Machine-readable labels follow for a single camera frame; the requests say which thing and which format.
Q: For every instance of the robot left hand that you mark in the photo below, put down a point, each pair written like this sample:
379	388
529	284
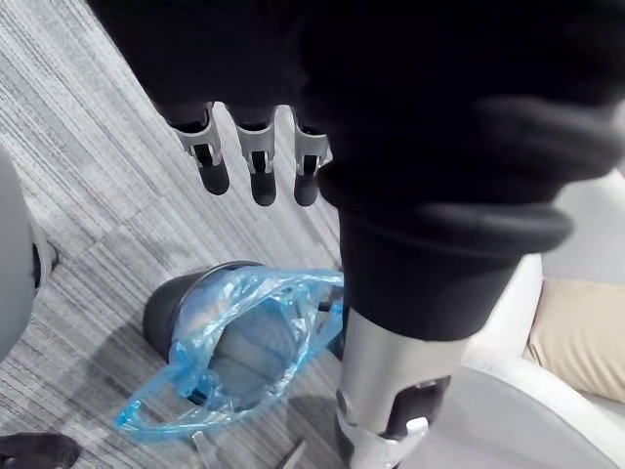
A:
371	122

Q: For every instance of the blue plastic bin bag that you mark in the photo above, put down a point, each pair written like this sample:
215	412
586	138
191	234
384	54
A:
254	298

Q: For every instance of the silver metal rod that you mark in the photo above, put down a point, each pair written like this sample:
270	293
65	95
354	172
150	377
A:
202	452

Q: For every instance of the small dark grey bin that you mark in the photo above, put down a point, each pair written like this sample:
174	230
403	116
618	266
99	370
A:
163	312

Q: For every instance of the beige cushion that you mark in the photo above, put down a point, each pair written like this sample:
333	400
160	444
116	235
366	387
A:
581	332

